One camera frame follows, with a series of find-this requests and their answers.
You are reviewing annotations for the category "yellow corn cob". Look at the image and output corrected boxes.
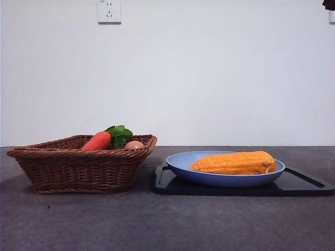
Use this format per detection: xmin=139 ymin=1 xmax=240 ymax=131
xmin=189 ymin=150 xmax=277 ymax=176

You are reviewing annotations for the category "green leafy vegetable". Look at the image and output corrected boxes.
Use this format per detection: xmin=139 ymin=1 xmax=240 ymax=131
xmin=105 ymin=125 xmax=134 ymax=151

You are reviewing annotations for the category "brown egg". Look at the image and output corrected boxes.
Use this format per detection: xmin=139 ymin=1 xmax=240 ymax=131
xmin=124 ymin=140 xmax=146 ymax=151

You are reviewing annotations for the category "blue round plate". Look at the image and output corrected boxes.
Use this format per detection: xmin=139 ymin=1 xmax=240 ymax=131
xmin=165 ymin=150 xmax=287 ymax=189

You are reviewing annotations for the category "dark rectangular tray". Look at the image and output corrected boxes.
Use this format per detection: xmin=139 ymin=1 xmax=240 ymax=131
xmin=151 ymin=164 xmax=335 ymax=198

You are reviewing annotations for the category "brown wicker basket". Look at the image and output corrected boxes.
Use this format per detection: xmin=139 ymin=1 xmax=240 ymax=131
xmin=6 ymin=134 xmax=159 ymax=195

